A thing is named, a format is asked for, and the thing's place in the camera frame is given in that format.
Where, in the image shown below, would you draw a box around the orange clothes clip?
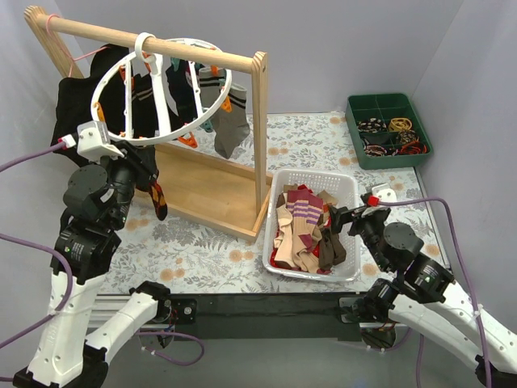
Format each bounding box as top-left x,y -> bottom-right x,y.
177,132 -> 198,149

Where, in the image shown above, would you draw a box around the white round clip hanger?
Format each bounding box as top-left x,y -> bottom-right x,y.
90,32 -> 235,146

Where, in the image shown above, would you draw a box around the maroon beige purple striped sock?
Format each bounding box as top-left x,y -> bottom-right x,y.
287,189 -> 323,253

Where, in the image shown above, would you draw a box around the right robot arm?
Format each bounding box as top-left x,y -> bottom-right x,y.
330,192 -> 516,387

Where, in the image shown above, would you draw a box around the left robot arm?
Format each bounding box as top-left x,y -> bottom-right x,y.
11,141 -> 172,387

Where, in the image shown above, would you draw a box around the teal clothes clip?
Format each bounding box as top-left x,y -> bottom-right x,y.
200,119 -> 214,133

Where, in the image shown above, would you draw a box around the black garment on hanger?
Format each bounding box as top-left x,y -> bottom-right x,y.
51,44 -> 129,145

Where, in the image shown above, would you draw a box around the white plastic laundry basket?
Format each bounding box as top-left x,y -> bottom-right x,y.
263,168 -> 360,283

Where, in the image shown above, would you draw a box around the red yellow argyle sock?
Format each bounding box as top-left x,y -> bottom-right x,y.
148,181 -> 168,221

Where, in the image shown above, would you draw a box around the black sock brown stripes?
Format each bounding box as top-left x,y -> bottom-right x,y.
132,74 -> 158,137

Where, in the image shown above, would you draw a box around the brown sock in basket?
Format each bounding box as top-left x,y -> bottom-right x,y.
318,226 -> 347,272

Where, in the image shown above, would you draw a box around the beige sock in basket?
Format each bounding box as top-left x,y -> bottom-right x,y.
274,192 -> 323,274

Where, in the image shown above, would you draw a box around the green compartment tray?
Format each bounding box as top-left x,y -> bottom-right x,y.
346,93 -> 433,170

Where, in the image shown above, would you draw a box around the red sock in basket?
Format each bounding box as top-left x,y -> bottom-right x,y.
270,248 -> 295,270

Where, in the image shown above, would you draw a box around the navy sock green toe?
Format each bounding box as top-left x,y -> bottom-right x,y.
166,60 -> 197,125

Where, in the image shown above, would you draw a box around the wooden clothes rack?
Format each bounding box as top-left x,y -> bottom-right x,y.
24,6 -> 271,242

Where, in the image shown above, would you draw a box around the grey striped sock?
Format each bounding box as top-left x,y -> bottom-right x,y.
214,83 -> 250,159
198,67 -> 225,108

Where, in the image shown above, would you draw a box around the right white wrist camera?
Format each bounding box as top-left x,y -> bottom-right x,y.
367,183 -> 397,206

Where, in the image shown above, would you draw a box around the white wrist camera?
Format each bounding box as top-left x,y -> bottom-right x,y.
58,120 -> 124,162
367,183 -> 397,206

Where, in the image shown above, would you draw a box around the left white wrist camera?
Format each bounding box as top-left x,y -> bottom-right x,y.
58,120 -> 124,162

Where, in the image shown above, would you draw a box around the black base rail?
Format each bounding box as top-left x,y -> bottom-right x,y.
170,293 -> 361,341

